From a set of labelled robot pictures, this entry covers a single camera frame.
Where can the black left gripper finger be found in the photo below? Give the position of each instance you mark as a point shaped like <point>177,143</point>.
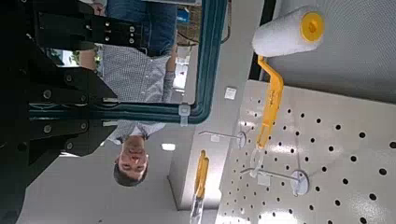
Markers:
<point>62,87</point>
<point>62,133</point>

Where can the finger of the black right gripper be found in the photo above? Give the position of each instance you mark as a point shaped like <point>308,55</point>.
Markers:
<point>118,31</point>

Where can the teal metal frame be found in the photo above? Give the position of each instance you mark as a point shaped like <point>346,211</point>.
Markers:
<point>205,62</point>

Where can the person's left forearm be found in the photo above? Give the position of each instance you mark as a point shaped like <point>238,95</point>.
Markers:
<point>87,59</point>

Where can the person's right forearm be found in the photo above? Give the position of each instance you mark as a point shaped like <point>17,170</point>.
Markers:
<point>171,60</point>

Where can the person's left hand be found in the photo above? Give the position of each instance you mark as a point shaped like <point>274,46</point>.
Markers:
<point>99,8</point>

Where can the person in grey shirt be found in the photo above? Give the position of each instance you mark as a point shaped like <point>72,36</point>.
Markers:
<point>134,77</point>

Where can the blue sign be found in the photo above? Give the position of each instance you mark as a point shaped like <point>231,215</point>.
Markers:
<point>183,15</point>

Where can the white zip tie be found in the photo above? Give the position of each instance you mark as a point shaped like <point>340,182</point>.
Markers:
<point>184,113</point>

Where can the ceiling light panel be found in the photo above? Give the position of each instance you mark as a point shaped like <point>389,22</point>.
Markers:
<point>168,146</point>

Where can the grey display side panel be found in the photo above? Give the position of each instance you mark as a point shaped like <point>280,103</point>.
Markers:
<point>236,46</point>

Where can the white square sticker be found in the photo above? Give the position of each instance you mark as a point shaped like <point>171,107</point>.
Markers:
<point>230,93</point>

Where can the white pegboard hook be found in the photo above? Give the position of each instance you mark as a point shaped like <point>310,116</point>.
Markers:
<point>300,183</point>
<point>241,140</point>

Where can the grey display lower panel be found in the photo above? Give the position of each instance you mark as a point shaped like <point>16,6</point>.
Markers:
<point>358,46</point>

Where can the beige perforated pegboard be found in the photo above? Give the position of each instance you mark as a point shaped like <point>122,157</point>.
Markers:
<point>342,149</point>

